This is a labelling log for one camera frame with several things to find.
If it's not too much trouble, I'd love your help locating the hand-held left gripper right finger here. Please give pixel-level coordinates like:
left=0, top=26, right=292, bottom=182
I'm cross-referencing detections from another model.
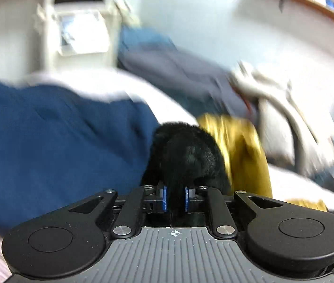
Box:
left=185, top=185, right=284, bottom=240

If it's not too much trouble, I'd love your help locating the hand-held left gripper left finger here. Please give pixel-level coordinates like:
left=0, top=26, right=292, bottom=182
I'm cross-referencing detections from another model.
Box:
left=68, top=184, right=168, bottom=240

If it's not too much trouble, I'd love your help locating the gold jacket with black lining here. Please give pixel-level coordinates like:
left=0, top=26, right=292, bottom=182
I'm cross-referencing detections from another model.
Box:
left=142, top=113, right=334, bottom=283

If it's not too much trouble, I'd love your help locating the white bed sheet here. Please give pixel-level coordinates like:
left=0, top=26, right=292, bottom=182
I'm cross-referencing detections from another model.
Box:
left=0, top=69, right=334, bottom=216

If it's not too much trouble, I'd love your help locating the cream padded jacket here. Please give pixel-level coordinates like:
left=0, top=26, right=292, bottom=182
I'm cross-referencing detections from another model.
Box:
left=230, top=60, right=334, bottom=180

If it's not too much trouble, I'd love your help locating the navy blue garment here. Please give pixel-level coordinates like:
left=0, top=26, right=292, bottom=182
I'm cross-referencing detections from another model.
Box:
left=0, top=75, right=160, bottom=236

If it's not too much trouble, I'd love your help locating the grey duvet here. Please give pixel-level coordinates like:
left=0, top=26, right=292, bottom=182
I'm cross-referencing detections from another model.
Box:
left=118, top=43, right=259, bottom=118

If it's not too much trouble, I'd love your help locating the blue pillow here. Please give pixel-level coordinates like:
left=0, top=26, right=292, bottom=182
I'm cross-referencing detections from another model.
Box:
left=118, top=26, right=179, bottom=56

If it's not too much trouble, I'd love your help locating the red strap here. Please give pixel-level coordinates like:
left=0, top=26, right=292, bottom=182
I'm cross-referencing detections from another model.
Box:
left=235, top=88, right=251, bottom=109

